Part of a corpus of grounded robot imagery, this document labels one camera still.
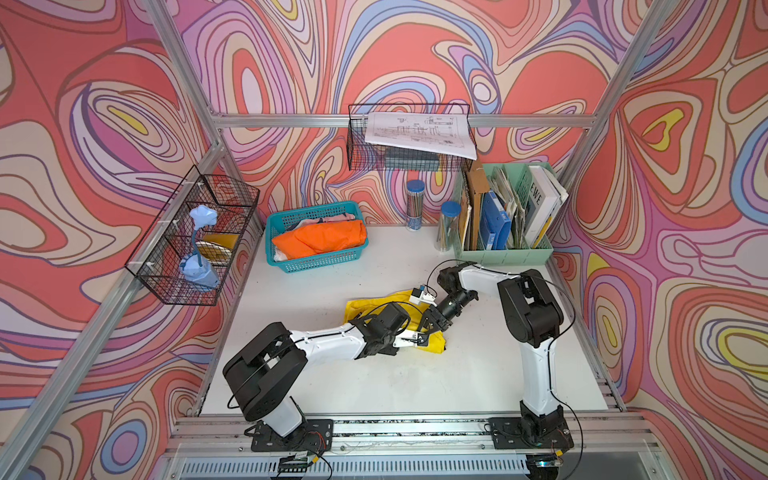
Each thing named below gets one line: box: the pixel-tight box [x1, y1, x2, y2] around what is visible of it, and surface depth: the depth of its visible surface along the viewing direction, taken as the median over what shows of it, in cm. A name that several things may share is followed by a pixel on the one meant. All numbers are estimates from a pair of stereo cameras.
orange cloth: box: [272, 220, 367, 260], surface depth 103 cm
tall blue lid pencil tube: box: [406, 179, 425, 232], surface depth 113 cm
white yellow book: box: [524, 166, 569, 248], surface depth 100 cm
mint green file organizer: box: [458, 162, 554, 266], surface depth 101 cm
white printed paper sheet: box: [364, 112, 478, 160], surface depth 85 cm
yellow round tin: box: [196, 234, 240, 264], surface depth 73 cm
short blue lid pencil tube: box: [436, 200, 462, 253], surface depth 107 cm
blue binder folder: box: [480, 190, 512, 250], surface depth 98 cm
